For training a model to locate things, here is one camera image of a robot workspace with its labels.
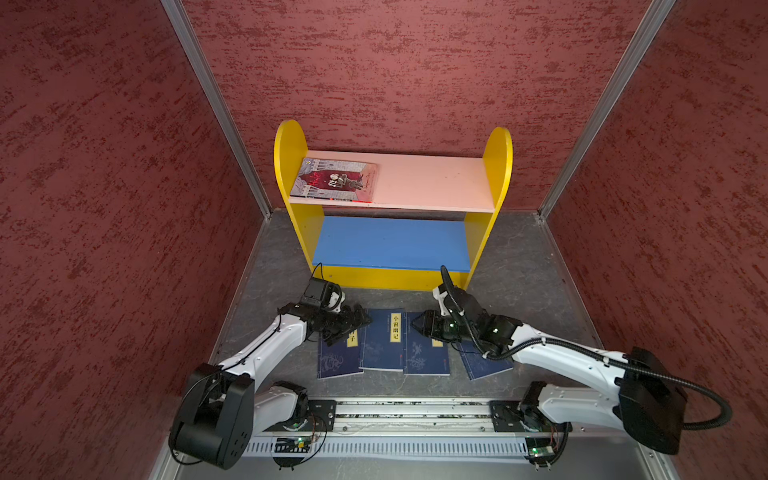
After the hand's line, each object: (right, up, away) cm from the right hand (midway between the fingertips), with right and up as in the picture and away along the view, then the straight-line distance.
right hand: (414, 333), depth 78 cm
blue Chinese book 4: (+18, -10, +3) cm, 21 cm away
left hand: (-15, -2, +5) cm, 16 cm away
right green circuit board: (+30, -26, -7) cm, 40 cm away
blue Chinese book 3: (+3, -8, +6) cm, 10 cm away
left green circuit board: (-30, -25, -7) cm, 40 cm away
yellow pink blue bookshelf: (-6, +32, +22) cm, 39 cm away
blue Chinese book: (-20, -9, +5) cm, 23 cm away
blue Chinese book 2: (-9, -6, +7) cm, 13 cm away
